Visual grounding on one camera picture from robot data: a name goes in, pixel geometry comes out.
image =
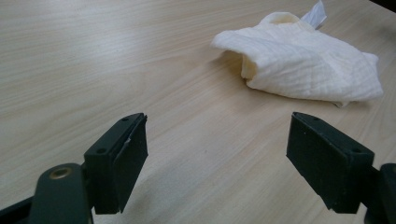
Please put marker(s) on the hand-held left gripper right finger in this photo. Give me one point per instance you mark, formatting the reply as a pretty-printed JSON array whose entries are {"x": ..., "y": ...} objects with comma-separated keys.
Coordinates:
[{"x": 330, "y": 165}]

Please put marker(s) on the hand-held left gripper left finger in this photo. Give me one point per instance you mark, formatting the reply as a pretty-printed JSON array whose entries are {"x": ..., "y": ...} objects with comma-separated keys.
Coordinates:
[{"x": 106, "y": 174}]

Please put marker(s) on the white muslin garment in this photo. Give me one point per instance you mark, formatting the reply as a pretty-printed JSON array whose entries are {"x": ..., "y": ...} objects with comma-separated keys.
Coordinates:
[{"x": 295, "y": 62}]

